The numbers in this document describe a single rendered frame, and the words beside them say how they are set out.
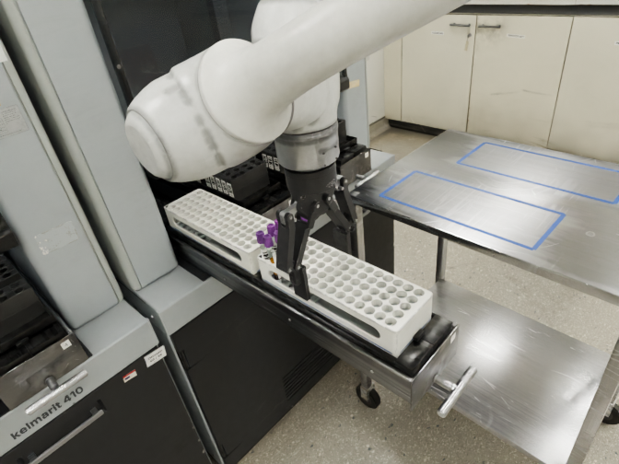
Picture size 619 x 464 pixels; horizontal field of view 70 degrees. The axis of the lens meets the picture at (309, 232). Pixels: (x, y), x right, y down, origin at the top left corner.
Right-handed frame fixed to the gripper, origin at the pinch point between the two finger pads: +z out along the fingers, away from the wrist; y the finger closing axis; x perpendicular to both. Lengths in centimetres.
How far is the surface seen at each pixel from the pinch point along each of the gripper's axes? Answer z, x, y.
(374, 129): 82, 149, 215
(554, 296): 86, -14, 114
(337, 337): 5.3, -8.3, -6.7
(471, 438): 86, -16, 38
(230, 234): -0.7, 21.2, -3.0
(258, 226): -0.2, 19.4, 2.5
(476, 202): 3.8, -8.8, 38.8
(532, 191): 4, -17, 49
